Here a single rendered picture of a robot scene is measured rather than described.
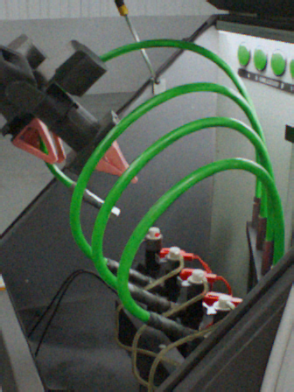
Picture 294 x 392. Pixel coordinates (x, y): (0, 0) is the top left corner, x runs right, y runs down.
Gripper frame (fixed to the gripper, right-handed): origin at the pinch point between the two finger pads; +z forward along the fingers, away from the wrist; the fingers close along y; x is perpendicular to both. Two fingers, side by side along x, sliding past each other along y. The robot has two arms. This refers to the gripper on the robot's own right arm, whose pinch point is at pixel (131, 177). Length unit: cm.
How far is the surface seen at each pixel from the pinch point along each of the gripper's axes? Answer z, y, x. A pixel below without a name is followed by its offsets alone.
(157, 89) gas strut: 1.1, 10.6, 34.5
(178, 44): -7.8, 19.9, 8.1
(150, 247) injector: 10.6, -6.4, 0.0
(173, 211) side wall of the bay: 23.6, -6.3, 36.1
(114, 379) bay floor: 25.3, -30.3, 0.4
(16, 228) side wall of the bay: -1.6, -29.3, 26.2
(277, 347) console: 16.2, 3.2, -33.6
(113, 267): 4.6, -9.7, -10.1
